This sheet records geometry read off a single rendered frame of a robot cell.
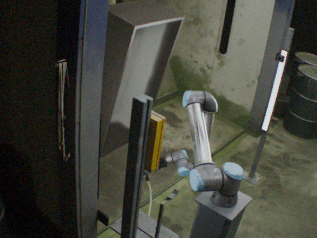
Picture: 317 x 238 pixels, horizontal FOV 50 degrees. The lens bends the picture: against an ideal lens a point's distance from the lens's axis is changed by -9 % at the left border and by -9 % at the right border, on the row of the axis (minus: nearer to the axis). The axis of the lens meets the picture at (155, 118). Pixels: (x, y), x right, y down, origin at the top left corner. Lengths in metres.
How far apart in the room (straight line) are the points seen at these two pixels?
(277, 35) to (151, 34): 1.69
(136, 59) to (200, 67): 1.71
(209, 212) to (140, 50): 1.51
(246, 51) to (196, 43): 0.72
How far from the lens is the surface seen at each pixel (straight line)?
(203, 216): 2.58
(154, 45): 3.12
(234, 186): 2.43
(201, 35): 4.75
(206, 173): 2.35
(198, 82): 4.92
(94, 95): 1.94
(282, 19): 4.22
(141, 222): 2.07
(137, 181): 1.61
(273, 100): 3.51
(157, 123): 1.47
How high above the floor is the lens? 2.27
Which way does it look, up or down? 29 degrees down
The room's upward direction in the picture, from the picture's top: 8 degrees clockwise
